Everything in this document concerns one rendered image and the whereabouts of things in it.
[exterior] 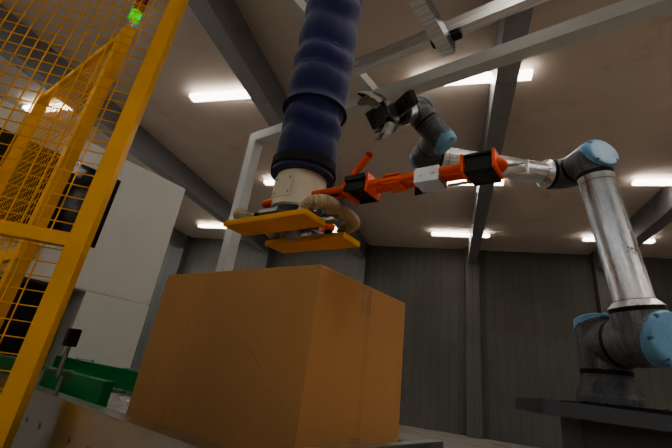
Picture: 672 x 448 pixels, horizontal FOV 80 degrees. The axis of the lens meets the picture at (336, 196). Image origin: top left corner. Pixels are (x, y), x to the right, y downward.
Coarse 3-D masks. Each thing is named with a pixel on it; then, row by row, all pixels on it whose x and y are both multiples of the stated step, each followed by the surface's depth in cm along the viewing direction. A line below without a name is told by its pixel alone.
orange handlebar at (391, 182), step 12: (444, 168) 101; (456, 168) 99; (504, 168) 95; (372, 180) 113; (384, 180) 111; (396, 180) 109; (408, 180) 107; (312, 192) 126; (324, 192) 123; (336, 192) 120; (396, 192) 114; (264, 204) 138; (324, 228) 154
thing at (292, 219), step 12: (252, 216) 120; (264, 216) 116; (276, 216) 113; (288, 216) 111; (300, 216) 109; (312, 216) 110; (228, 228) 128; (240, 228) 126; (252, 228) 124; (264, 228) 123; (276, 228) 121; (288, 228) 120; (300, 228) 118
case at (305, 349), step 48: (192, 288) 111; (240, 288) 99; (288, 288) 89; (336, 288) 89; (192, 336) 102; (240, 336) 92; (288, 336) 84; (336, 336) 87; (384, 336) 103; (144, 384) 106; (192, 384) 95; (240, 384) 86; (288, 384) 79; (336, 384) 84; (384, 384) 99; (192, 432) 89; (240, 432) 81; (288, 432) 74; (336, 432) 82; (384, 432) 96
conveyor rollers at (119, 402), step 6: (114, 390) 181; (120, 390) 190; (114, 396) 163; (120, 396) 165; (126, 396) 167; (108, 402) 145; (114, 402) 146; (120, 402) 148; (126, 402) 150; (114, 408) 130; (120, 408) 132; (126, 408) 133
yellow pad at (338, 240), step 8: (328, 232) 130; (344, 232) 122; (272, 240) 138; (280, 240) 136; (288, 240) 134; (296, 240) 132; (304, 240) 130; (312, 240) 128; (320, 240) 126; (328, 240) 125; (336, 240) 124; (344, 240) 123; (352, 240) 125; (272, 248) 142; (280, 248) 141; (288, 248) 140; (296, 248) 138; (304, 248) 137; (312, 248) 136; (320, 248) 134; (328, 248) 133; (336, 248) 132; (344, 248) 131
